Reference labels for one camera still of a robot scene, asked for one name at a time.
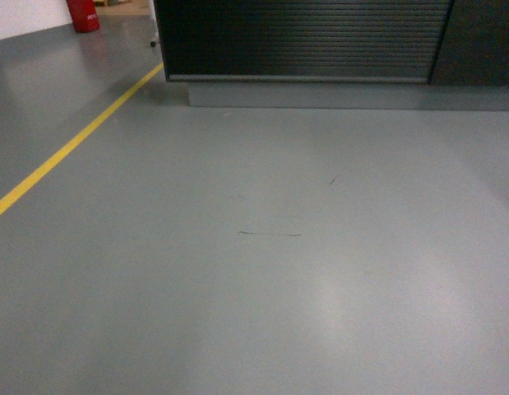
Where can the red fire extinguisher box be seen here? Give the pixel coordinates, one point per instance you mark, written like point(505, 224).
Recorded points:
point(84, 16)

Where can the black checkout counter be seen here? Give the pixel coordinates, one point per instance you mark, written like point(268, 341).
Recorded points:
point(414, 55)

